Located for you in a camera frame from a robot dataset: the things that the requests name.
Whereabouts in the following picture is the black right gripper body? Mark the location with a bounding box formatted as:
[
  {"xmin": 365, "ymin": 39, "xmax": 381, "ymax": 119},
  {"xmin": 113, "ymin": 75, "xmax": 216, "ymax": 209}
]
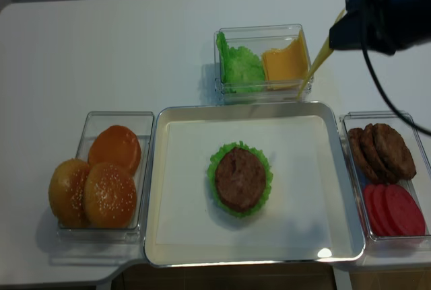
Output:
[{"xmin": 329, "ymin": 0, "xmax": 430, "ymax": 55}]

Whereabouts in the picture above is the yellow cheese slice stack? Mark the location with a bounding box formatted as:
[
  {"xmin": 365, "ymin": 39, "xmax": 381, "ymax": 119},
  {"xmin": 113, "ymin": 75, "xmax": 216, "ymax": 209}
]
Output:
[{"xmin": 261, "ymin": 30, "xmax": 309, "ymax": 91}]

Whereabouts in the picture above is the clear lettuce and cheese container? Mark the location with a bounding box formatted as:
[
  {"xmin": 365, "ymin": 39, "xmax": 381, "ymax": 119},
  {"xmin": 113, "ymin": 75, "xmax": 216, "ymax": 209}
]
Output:
[{"xmin": 214, "ymin": 24, "xmax": 312, "ymax": 104}]

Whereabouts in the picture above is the green lettuce pile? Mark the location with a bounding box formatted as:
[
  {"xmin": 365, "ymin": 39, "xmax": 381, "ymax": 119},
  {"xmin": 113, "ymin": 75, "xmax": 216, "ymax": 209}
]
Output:
[{"xmin": 216, "ymin": 32, "xmax": 265, "ymax": 94}]

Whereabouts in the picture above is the green lettuce leaf on bun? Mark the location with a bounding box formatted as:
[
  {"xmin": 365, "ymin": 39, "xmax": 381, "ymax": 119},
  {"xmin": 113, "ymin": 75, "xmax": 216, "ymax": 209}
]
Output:
[{"xmin": 207, "ymin": 141, "xmax": 273, "ymax": 218}]

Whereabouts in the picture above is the front brown burger patty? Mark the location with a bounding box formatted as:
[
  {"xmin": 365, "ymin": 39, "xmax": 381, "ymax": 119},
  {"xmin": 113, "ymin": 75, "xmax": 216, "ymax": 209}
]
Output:
[{"xmin": 372, "ymin": 123, "xmax": 417, "ymax": 180}]

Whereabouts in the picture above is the brown burger patty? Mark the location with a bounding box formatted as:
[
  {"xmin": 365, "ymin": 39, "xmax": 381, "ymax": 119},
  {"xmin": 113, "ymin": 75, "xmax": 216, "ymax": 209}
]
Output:
[
  {"xmin": 372, "ymin": 123, "xmax": 417, "ymax": 180},
  {"xmin": 360, "ymin": 123, "xmax": 399, "ymax": 184},
  {"xmin": 347, "ymin": 128, "xmax": 381, "ymax": 184}
]

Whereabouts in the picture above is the clear patty and tomato container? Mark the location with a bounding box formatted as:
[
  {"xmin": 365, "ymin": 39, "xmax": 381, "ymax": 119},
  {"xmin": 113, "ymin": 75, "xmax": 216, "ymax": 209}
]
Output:
[{"xmin": 338, "ymin": 110, "xmax": 431, "ymax": 249}]

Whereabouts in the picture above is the rear brown burger patty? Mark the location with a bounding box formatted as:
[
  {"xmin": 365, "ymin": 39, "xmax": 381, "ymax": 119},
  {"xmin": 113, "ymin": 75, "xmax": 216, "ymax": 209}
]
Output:
[{"xmin": 347, "ymin": 128, "xmax": 381, "ymax": 184}]

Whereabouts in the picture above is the middle brown burger patty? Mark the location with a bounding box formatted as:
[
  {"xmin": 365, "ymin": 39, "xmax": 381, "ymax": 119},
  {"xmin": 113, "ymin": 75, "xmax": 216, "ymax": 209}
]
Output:
[{"xmin": 360, "ymin": 123, "xmax": 399, "ymax": 184}]

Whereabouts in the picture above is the front red tomato slice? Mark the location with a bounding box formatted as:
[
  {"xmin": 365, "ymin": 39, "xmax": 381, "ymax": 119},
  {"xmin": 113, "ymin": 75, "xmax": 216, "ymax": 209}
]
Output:
[{"xmin": 384, "ymin": 185, "xmax": 426, "ymax": 236}]

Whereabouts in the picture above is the red tomato slice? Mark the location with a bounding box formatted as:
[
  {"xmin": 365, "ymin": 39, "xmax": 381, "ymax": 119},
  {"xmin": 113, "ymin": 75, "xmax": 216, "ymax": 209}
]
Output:
[
  {"xmin": 363, "ymin": 184, "xmax": 385, "ymax": 237},
  {"xmin": 372, "ymin": 184, "xmax": 398, "ymax": 236},
  {"xmin": 384, "ymin": 185, "xmax": 426, "ymax": 236}
]

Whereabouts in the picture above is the middle red tomato slice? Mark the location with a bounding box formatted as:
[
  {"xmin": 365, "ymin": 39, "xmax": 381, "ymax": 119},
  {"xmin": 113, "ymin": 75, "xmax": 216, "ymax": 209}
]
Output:
[{"xmin": 372, "ymin": 184, "xmax": 398, "ymax": 236}]

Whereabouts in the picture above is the white parchment paper sheet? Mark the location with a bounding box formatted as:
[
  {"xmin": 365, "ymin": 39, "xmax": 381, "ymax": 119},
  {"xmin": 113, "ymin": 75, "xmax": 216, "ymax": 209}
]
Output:
[{"xmin": 155, "ymin": 115, "xmax": 358, "ymax": 259}]

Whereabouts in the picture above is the rear red tomato slice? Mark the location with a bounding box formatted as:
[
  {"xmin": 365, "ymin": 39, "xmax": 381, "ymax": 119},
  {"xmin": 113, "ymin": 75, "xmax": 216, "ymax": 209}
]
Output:
[{"xmin": 363, "ymin": 184, "xmax": 385, "ymax": 237}]

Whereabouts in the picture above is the white metal tray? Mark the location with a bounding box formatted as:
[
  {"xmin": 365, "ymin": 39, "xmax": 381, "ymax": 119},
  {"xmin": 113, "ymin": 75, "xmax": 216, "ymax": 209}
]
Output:
[{"xmin": 142, "ymin": 101, "xmax": 367, "ymax": 268}]

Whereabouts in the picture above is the burger patty on bun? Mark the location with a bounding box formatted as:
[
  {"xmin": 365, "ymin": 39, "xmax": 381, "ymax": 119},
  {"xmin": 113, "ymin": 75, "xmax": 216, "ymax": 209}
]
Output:
[{"xmin": 215, "ymin": 147, "xmax": 267, "ymax": 214}]

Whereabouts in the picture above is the orange flat bun bottom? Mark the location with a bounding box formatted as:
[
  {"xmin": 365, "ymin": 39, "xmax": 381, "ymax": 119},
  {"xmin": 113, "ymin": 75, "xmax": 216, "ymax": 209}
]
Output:
[{"xmin": 88, "ymin": 125, "xmax": 141, "ymax": 176}]

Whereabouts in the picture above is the right sesame bun top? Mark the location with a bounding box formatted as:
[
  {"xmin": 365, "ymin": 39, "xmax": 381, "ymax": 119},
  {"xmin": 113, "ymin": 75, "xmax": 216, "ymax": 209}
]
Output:
[{"xmin": 84, "ymin": 162, "xmax": 137, "ymax": 229}]

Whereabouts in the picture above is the clear bun container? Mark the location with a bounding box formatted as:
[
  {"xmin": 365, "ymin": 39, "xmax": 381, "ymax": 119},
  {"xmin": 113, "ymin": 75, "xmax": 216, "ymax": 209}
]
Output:
[{"xmin": 57, "ymin": 111, "xmax": 155, "ymax": 244}]

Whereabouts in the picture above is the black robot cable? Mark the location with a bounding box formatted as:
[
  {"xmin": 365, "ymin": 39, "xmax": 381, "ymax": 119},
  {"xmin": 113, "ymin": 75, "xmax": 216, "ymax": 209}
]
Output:
[{"xmin": 360, "ymin": 0, "xmax": 431, "ymax": 137}]

